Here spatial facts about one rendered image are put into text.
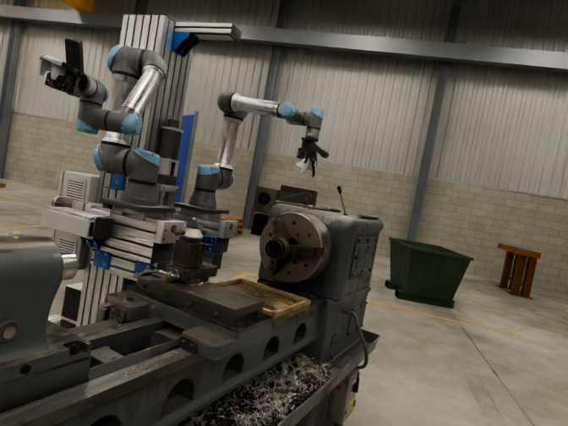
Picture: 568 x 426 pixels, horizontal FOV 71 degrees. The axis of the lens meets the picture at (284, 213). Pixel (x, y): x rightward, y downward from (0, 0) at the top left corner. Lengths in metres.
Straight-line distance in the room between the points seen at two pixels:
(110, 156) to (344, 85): 10.99
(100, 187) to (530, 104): 11.82
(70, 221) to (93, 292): 0.52
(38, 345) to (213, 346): 0.39
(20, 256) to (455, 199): 11.57
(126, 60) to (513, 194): 11.36
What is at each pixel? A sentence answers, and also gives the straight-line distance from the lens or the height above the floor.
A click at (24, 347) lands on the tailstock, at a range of 0.92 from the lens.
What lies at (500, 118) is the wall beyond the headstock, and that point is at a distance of 12.54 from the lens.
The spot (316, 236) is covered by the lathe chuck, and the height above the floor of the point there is 1.16.
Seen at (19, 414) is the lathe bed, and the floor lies 0.86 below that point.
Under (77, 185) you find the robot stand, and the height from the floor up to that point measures 1.17.
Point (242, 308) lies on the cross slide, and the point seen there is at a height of 0.97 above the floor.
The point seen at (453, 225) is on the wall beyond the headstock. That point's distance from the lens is 12.02.
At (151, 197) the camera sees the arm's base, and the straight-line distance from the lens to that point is 1.77.
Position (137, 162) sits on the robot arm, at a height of 1.33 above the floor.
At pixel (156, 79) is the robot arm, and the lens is 1.76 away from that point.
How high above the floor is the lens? 1.32
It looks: 3 degrees down
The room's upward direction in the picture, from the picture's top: 10 degrees clockwise
